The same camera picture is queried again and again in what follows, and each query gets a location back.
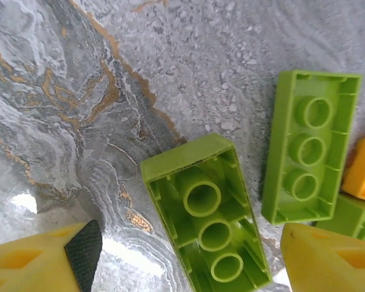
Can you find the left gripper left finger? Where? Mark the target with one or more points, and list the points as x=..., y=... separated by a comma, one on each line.
x=33, y=267

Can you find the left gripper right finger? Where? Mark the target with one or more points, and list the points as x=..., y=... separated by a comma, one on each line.
x=328, y=261

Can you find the green lego brick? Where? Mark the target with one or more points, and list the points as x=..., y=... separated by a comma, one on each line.
x=280, y=146
x=188, y=158
x=346, y=213

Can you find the orange lego brick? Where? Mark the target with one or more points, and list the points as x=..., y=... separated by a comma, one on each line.
x=363, y=170

